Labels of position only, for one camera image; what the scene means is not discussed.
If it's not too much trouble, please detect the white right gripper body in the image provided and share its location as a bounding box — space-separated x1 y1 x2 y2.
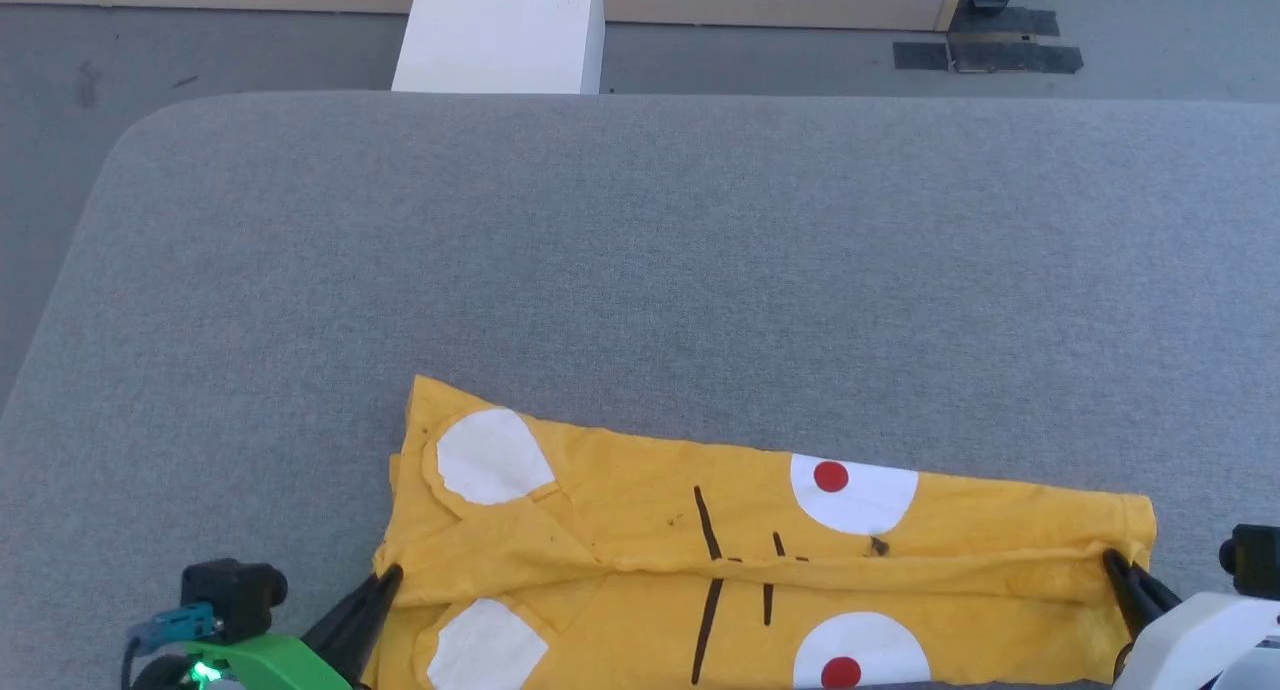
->
1111 591 1280 690

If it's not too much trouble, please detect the white rectangular box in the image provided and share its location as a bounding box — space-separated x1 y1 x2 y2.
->
390 0 607 96

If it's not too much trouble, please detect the left teal connector black cable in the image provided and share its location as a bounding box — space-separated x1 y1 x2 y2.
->
121 601 223 690

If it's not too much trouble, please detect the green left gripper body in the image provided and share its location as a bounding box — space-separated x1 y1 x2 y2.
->
129 634 353 690

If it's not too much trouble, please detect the yellow cartoon print garment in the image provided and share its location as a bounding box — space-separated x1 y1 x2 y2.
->
361 374 1159 690

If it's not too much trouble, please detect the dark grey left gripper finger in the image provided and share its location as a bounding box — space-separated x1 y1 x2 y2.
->
300 569 393 673
337 566 405 688

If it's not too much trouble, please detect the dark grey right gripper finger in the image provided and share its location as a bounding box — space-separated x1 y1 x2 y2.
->
1113 550 1184 613
1102 548 1153 638

